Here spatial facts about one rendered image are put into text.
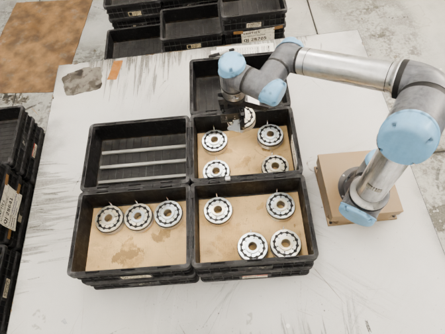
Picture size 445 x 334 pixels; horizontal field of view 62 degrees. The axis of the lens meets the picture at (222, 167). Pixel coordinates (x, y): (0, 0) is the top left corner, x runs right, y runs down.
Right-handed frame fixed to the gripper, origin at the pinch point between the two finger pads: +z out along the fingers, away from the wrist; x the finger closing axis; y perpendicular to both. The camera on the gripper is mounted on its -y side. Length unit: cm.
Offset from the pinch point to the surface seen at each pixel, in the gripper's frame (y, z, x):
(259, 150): -6.1, 16.8, 2.9
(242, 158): 1.2, 16.5, 5.8
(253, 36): -13, 69, -103
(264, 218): -4.9, 13.7, 31.2
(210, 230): 14.8, 13.3, 34.0
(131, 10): 69, 73, -141
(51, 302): 76, 24, 54
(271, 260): -4.8, 1.8, 47.9
